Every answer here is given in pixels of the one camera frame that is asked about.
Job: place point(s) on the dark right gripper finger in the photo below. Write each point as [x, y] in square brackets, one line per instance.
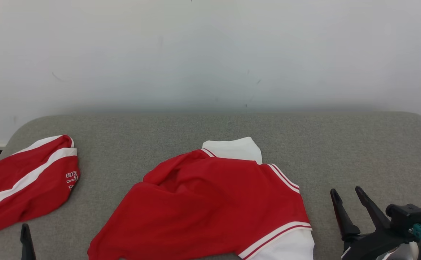
[343, 220]
[372, 209]

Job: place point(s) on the red basketball shorts white stripe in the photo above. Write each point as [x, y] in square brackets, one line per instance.
[26, 195]

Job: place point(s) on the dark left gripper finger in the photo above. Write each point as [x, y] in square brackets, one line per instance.
[27, 245]

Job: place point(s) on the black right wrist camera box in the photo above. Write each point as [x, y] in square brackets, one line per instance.
[407, 216]

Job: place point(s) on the red basketball jersey white trim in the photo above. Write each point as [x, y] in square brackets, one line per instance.
[210, 209]

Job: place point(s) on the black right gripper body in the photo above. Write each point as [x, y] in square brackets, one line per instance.
[365, 247]

